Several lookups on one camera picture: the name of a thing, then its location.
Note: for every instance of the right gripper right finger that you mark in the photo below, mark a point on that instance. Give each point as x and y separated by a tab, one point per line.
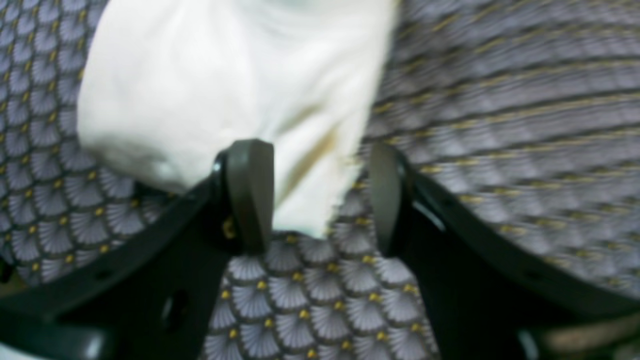
486	298

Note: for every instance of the patterned fan-print table cloth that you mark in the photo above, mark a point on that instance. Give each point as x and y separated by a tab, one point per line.
527	109

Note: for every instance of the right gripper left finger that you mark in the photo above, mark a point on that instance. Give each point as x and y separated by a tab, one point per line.
153	297

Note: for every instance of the white T-shirt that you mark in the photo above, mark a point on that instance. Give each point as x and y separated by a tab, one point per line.
168	84

